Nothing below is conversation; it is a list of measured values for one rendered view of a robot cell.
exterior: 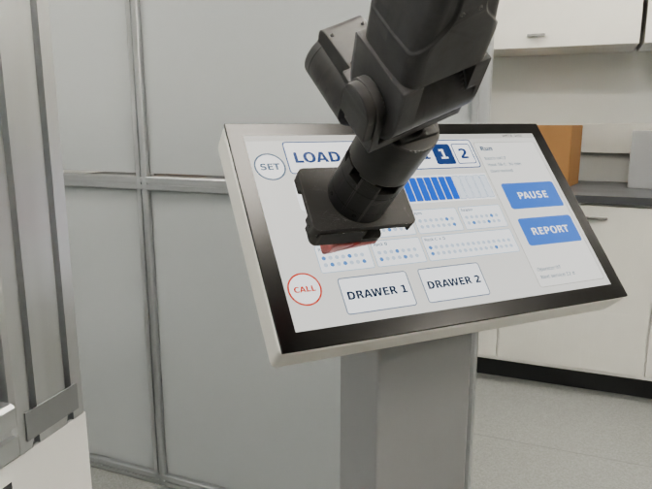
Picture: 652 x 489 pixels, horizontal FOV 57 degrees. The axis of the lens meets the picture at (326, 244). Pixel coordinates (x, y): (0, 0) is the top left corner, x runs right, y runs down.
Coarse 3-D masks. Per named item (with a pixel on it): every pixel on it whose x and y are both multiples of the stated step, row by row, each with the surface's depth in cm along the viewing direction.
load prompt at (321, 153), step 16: (288, 144) 78; (304, 144) 79; (320, 144) 80; (336, 144) 80; (448, 144) 88; (464, 144) 89; (288, 160) 76; (304, 160) 77; (320, 160) 78; (336, 160) 79; (432, 160) 85; (448, 160) 86; (464, 160) 87
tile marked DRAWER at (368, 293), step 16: (400, 272) 73; (352, 288) 70; (368, 288) 71; (384, 288) 71; (400, 288) 72; (352, 304) 69; (368, 304) 69; (384, 304) 70; (400, 304) 71; (416, 304) 72
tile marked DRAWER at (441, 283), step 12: (456, 264) 77; (468, 264) 77; (420, 276) 74; (432, 276) 75; (444, 276) 75; (456, 276) 76; (468, 276) 76; (480, 276) 77; (432, 288) 74; (444, 288) 74; (456, 288) 75; (468, 288) 75; (480, 288) 76; (432, 300) 73; (444, 300) 73
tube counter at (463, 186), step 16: (416, 176) 82; (432, 176) 83; (448, 176) 84; (464, 176) 85; (480, 176) 87; (416, 192) 81; (432, 192) 82; (448, 192) 83; (464, 192) 84; (480, 192) 85
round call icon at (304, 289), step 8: (304, 272) 69; (312, 272) 69; (288, 280) 68; (296, 280) 68; (304, 280) 68; (312, 280) 69; (320, 280) 69; (288, 288) 67; (296, 288) 67; (304, 288) 68; (312, 288) 68; (320, 288) 68; (288, 296) 67; (296, 296) 67; (304, 296) 67; (312, 296) 68; (320, 296) 68; (296, 304) 66; (304, 304) 67; (312, 304) 67; (320, 304) 67
